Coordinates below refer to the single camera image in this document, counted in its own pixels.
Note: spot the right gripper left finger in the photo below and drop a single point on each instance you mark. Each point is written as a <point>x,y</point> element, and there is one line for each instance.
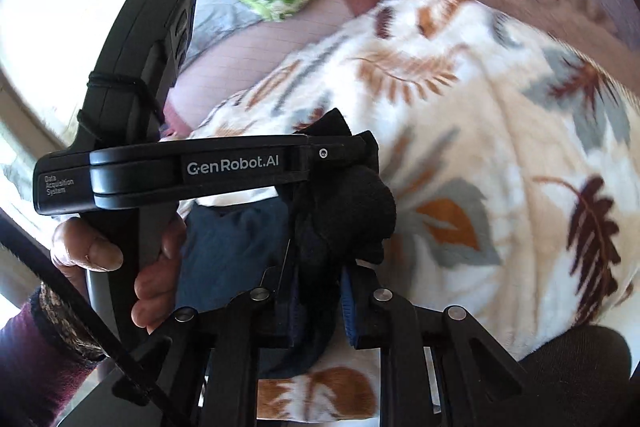
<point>289,320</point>

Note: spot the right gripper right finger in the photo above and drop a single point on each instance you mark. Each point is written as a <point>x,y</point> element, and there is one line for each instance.
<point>359,311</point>

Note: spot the black pants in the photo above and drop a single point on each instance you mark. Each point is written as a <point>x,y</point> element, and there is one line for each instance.
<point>342,212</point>

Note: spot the maroon sleeve left forearm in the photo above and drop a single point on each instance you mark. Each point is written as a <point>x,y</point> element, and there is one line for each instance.
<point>46,355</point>

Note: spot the person's left hand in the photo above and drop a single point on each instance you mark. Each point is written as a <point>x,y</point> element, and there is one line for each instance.
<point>77,248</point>

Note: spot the grey quilted blanket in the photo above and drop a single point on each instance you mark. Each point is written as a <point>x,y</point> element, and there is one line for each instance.
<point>214,21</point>

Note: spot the leaf pattern fleece blanket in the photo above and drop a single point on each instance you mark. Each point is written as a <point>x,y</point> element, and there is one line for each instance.
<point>511,145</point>

